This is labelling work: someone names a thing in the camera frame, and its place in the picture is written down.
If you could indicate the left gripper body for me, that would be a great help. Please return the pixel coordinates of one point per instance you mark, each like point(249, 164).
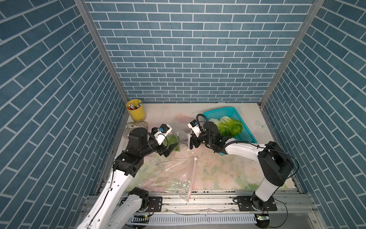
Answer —
point(160, 150)

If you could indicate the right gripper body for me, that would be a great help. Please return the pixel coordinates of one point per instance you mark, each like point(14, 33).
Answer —
point(202, 139)

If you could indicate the chinese cabbage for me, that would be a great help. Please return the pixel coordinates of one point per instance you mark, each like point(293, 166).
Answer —
point(236, 128)
point(174, 140)
point(225, 126)

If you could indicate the zip-top bag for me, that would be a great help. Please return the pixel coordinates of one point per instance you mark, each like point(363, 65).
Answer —
point(178, 168)
point(183, 191)
point(185, 137)

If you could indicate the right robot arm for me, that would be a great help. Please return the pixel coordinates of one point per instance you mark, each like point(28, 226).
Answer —
point(275, 164)

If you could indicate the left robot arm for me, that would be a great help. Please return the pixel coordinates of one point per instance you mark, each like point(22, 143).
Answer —
point(105, 214)

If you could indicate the teal plastic basket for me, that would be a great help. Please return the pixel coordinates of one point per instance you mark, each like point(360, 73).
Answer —
point(215, 115)

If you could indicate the grey rectangular box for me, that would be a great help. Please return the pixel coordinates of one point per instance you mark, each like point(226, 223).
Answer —
point(127, 131)

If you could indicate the yellow pen cup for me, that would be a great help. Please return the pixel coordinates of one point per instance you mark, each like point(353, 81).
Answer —
point(136, 110)

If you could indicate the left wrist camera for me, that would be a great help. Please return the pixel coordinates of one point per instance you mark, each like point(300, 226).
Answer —
point(160, 133)

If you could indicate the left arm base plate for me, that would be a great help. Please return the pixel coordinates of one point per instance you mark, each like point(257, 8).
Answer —
point(154, 204)

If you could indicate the white vented cable duct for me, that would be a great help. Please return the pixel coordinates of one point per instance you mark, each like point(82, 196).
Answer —
point(181, 220)

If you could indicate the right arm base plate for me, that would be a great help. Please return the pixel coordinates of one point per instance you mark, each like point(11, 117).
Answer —
point(252, 203)

